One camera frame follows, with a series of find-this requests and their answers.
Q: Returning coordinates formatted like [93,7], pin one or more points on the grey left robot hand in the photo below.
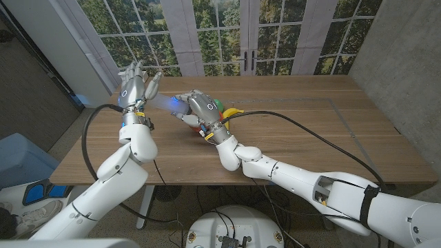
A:
[132,91]

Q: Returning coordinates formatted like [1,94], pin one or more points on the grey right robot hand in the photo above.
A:
[205,110]

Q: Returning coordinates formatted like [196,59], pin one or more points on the large clear plastic syringe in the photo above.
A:
[165,102]

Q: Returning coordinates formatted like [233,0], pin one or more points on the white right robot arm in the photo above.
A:
[296,175]

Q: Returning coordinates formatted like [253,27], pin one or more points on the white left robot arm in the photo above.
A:
[117,175]

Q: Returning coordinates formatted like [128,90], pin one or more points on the green toy apple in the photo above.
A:
[219,104]

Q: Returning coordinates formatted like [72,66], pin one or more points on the red bowl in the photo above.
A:
[195,129]

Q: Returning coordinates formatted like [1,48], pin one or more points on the yellow toy banana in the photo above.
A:
[232,113]

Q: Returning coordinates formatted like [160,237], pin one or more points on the white tissue box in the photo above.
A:
[146,80]

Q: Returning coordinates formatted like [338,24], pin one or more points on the printed window backdrop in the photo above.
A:
[213,34]

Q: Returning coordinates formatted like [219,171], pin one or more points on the black round fan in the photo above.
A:
[167,193]

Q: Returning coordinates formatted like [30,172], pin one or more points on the white table leg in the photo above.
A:
[144,210]

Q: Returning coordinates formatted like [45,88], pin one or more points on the white robot torso base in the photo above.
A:
[237,224]

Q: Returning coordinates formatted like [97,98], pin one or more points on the blue-grey storage bin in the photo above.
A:
[20,162]

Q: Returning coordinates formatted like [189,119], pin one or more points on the black and blue foot pedal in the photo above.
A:
[34,194]

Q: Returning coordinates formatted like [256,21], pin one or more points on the white sneaker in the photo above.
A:
[38,215]
[5,207]

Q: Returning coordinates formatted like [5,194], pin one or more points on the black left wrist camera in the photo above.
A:
[149,123]

